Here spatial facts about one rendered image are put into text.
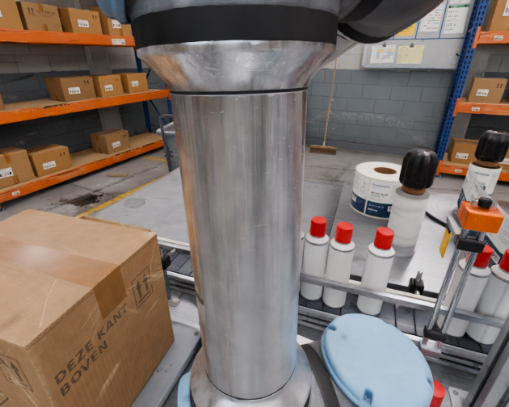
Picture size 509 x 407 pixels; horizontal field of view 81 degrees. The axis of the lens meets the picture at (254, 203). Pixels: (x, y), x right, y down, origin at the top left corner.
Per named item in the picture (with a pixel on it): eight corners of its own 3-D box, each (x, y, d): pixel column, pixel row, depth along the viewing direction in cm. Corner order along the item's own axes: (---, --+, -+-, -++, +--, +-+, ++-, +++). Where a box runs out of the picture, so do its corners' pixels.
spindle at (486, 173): (480, 207, 110) (509, 129, 98) (487, 219, 103) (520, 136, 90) (452, 203, 113) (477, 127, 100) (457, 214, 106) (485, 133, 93)
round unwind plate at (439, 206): (503, 203, 117) (505, 200, 116) (540, 245, 91) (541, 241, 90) (416, 191, 126) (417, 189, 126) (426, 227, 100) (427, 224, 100)
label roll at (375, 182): (351, 216, 107) (357, 178, 101) (349, 193, 125) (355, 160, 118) (411, 222, 103) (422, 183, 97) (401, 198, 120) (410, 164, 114)
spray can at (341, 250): (346, 296, 72) (359, 221, 62) (343, 312, 67) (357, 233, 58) (323, 291, 73) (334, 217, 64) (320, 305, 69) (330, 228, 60)
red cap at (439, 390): (426, 409, 54) (431, 397, 52) (416, 389, 57) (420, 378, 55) (444, 408, 54) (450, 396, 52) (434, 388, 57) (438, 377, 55)
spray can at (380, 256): (380, 302, 70) (399, 226, 61) (380, 319, 65) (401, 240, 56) (356, 297, 71) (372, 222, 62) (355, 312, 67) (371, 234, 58)
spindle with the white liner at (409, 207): (413, 243, 92) (439, 147, 78) (416, 260, 84) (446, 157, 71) (381, 237, 94) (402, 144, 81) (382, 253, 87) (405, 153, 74)
